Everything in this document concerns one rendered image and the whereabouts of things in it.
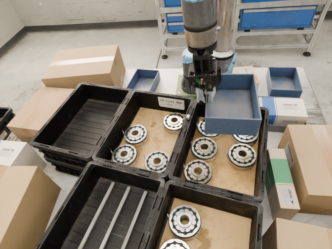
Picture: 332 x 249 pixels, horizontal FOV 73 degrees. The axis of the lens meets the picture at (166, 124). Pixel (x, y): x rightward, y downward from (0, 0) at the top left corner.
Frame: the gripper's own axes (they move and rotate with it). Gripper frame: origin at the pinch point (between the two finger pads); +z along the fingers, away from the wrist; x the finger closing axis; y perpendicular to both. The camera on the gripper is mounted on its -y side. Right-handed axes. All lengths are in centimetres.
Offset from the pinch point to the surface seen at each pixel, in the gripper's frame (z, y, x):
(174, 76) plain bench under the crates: 40, -65, -26
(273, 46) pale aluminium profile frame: 104, -196, 59
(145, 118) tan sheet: 26.8, -15.7, -30.8
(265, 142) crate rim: 20.4, 1.5, 19.3
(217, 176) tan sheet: 29.2, 11.3, 3.1
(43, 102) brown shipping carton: 20, -21, -87
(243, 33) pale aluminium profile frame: 85, -195, 26
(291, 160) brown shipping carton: 33.5, 0.4, 30.7
